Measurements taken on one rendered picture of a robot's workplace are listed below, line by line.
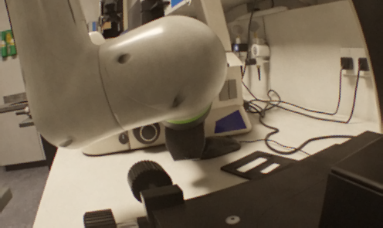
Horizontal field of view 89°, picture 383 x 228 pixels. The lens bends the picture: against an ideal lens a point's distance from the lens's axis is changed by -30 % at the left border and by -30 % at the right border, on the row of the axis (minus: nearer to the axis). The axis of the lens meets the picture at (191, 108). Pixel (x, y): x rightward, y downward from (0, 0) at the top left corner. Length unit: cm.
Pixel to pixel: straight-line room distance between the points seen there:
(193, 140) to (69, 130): 22
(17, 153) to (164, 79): 283
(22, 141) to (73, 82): 270
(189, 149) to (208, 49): 20
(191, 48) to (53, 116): 15
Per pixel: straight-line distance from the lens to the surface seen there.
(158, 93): 24
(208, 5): 77
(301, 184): 21
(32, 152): 295
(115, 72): 24
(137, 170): 23
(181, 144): 41
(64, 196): 48
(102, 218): 21
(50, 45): 26
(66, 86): 26
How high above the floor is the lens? 96
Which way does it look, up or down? 11 degrees down
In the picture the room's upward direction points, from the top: 5 degrees counter-clockwise
